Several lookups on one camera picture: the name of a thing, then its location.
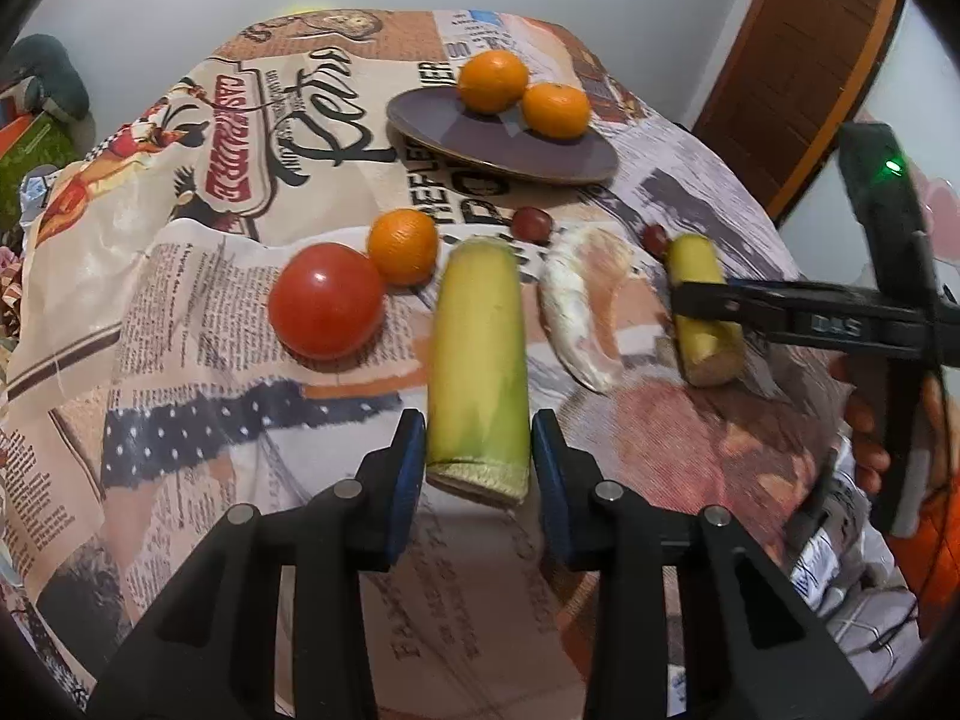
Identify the short yellow corn piece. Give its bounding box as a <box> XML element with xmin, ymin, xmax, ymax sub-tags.
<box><xmin>665</xmin><ymin>234</ymin><xmax>745</xmax><ymax>388</ymax></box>

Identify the green storage box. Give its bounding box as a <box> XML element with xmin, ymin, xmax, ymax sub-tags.
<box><xmin>0</xmin><ymin>112</ymin><xmax>78</xmax><ymax>232</ymax></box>

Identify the small tangerine near tomato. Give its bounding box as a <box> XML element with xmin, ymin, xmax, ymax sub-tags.
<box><xmin>366</xmin><ymin>208</ymin><xmax>439</xmax><ymax>286</ymax></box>

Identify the brown wooden door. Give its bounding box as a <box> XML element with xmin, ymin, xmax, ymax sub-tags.
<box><xmin>693</xmin><ymin>0</ymin><xmax>903</xmax><ymax>221</ymax></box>

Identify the long green corn piece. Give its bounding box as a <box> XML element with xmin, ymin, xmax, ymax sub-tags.
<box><xmin>427</xmin><ymin>238</ymin><xmax>530</xmax><ymax>507</ymax></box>

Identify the dark purple round plate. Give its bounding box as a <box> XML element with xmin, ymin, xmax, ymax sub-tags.
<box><xmin>386</xmin><ymin>86</ymin><xmax>619</xmax><ymax>185</ymax></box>

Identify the large orange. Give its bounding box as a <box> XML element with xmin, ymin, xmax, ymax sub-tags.
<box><xmin>455</xmin><ymin>50</ymin><xmax>529</xmax><ymax>115</ymax></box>
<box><xmin>521</xmin><ymin>83</ymin><xmax>590</xmax><ymax>142</ymax></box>

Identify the large orange front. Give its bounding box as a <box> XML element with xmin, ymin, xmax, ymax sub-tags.
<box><xmin>455</xmin><ymin>50</ymin><xmax>529</xmax><ymax>115</ymax></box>

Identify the dark red grape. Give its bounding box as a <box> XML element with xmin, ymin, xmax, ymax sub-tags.
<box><xmin>641</xmin><ymin>224</ymin><xmax>670</xmax><ymax>262</ymax></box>
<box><xmin>509</xmin><ymin>206</ymin><xmax>553</xmax><ymax>245</ymax></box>

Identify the peeled pomelo segment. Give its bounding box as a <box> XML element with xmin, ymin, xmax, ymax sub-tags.
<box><xmin>539</xmin><ymin>224</ymin><xmax>667</xmax><ymax>395</ymax></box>

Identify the person right hand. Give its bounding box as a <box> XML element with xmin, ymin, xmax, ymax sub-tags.
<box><xmin>830</xmin><ymin>354</ymin><xmax>960</xmax><ymax>496</ymax></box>

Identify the red tomato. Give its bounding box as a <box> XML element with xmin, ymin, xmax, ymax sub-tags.
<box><xmin>267</xmin><ymin>242</ymin><xmax>386</xmax><ymax>362</ymax></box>

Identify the grey plush shark toy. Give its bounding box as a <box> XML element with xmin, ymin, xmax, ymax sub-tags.
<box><xmin>2</xmin><ymin>34</ymin><xmax>89</xmax><ymax>124</ymax></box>

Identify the white wardrobe heart door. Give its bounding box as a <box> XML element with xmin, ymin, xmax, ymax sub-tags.
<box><xmin>781</xmin><ymin>0</ymin><xmax>960</xmax><ymax>293</ymax></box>

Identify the retro newspaper print tablecloth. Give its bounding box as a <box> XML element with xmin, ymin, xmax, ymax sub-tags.
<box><xmin>2</xmin><ymin>10</ymin><xmax>844</xmax><ymax>707</ymax></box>

